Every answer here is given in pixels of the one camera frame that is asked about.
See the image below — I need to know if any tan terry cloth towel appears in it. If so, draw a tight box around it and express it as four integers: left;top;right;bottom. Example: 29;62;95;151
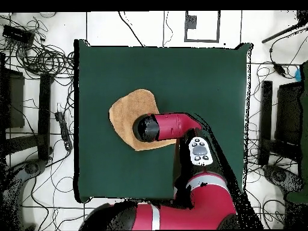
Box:
108;88;177;152

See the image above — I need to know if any dark green table cloth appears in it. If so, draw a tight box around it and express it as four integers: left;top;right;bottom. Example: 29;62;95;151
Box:
73;39;253;203

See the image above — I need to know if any black power strip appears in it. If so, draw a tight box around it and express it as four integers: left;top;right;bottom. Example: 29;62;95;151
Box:
54;111;73;152

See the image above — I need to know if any black metal stand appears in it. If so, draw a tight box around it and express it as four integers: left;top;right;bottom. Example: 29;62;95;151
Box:
0;51;55;167
257;80;304;167

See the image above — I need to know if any dark grey square tag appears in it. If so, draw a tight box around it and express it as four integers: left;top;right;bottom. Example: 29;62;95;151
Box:
185;14;198;30

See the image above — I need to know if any black power adapter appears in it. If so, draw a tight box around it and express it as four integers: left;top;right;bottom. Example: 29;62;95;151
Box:
272;61;287;77

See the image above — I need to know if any black tripod rod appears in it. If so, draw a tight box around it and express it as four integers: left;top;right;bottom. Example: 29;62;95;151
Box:
261;10;308;45

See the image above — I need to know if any black electronics box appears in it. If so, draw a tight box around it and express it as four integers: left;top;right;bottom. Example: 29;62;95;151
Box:
2;24;35;46

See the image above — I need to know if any grey square frame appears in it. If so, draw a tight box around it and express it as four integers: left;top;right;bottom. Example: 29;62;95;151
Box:
184;10;221;43

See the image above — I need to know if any long black cable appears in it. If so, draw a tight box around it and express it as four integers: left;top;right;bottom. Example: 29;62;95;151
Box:
117;11;146;48

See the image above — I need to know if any grey pedestal leg round foot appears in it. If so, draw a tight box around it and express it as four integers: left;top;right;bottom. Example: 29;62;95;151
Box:
262;164;304;193
0;158;49;231

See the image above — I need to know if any tangled black cable bundle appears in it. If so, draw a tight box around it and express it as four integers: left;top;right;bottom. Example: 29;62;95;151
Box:
0;14;75;80

